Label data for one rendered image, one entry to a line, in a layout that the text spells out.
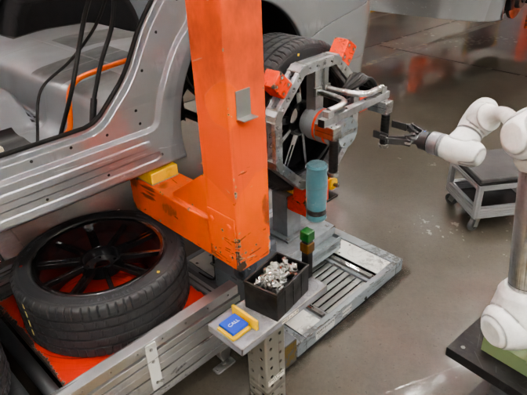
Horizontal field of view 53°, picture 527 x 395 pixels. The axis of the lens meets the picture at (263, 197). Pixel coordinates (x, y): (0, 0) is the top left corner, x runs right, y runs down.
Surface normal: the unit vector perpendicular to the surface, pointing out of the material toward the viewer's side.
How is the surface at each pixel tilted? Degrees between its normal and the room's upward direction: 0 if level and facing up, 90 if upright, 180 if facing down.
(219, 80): 90
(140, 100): 90
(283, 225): 90
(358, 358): 0
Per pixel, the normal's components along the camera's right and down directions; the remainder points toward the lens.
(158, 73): 0.71, 0.33
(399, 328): -0.04, -0.86
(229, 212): -0.70, 0.38
